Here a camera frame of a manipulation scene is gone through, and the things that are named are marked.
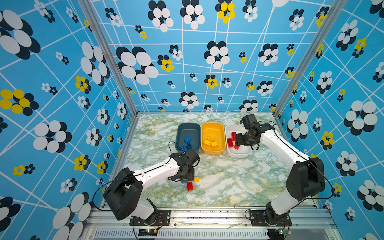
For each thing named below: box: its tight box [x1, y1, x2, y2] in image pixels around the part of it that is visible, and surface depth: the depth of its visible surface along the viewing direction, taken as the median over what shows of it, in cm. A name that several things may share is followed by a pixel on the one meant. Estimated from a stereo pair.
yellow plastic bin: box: [201, 122, 226, 155], surface depth 104 cm
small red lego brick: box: [187, 182, 194, 191], surface depth 85 cm
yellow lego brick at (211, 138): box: [207, 136, 216, 142], surface depth 104 cm
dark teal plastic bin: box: [175, 122, 202, 153], surface depth 106 cm
